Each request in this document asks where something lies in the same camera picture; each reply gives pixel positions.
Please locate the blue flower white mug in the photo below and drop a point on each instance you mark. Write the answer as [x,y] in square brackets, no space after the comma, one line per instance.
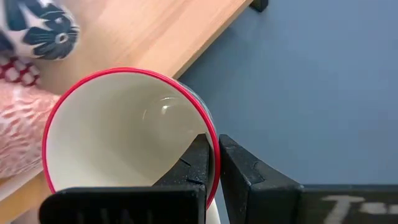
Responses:
[40,31]

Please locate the black shelf frame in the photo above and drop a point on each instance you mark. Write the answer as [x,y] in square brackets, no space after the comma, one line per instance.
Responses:
[259,4]

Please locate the grey-blue table mat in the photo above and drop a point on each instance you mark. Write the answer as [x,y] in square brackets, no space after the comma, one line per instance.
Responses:
[311,77]

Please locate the wooden shelf board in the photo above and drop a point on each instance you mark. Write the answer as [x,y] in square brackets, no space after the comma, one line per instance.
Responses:
[140,31]

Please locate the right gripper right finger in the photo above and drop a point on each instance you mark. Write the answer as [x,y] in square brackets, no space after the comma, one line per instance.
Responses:
[264,193]

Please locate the orange fern pattern mug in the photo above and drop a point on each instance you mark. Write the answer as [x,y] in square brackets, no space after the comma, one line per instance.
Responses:
[21,124]

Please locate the red lattice pattern mug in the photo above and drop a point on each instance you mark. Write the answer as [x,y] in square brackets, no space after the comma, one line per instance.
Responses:
[18,71]

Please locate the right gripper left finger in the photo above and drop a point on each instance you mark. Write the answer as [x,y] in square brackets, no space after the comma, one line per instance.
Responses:
[186,174]

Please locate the grey diamond mug red rim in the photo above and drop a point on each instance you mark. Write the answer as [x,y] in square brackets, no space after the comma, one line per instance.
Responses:
[124,130]

